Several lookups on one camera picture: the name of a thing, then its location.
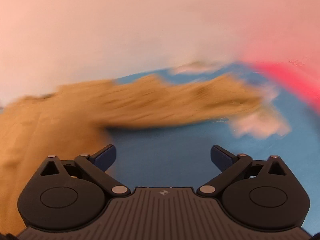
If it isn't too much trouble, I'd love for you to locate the blue and pink bedsheet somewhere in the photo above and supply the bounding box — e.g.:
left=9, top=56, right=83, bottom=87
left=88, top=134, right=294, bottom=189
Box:
left=110, top=63, right=319, bottom=234

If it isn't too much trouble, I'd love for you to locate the mustard cable-knit sweater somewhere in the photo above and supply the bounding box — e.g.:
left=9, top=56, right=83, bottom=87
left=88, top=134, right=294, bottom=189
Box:
left=1, top=75, right=262, bottom=233

